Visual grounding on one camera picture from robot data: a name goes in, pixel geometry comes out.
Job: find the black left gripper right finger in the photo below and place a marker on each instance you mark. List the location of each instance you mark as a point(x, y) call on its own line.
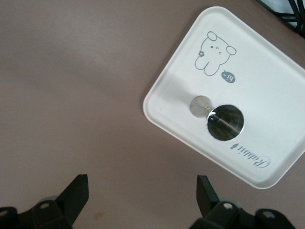
point(219, 214)

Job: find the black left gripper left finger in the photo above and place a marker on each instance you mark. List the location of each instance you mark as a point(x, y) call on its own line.
point(59, 210)

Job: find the steel double jigger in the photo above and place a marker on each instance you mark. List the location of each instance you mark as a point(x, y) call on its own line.
point(226, 124)

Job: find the brown table mat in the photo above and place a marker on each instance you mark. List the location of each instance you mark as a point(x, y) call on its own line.
point(71, 95)

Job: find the cream rabbit print tray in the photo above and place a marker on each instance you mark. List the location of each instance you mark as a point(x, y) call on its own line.
point(262, 83)

